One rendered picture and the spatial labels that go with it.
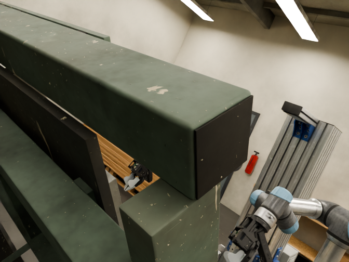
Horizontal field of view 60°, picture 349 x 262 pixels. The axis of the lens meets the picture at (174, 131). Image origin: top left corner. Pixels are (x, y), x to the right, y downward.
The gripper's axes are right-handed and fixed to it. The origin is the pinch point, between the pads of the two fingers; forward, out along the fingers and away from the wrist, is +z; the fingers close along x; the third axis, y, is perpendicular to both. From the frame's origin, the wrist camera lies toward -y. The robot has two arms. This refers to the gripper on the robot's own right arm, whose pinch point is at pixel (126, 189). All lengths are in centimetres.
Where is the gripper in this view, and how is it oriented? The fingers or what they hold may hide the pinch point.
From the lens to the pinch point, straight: 158.3
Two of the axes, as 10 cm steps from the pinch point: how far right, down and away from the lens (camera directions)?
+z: -6.3, 7.4, -2.5
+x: 6.9, 3.7, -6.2
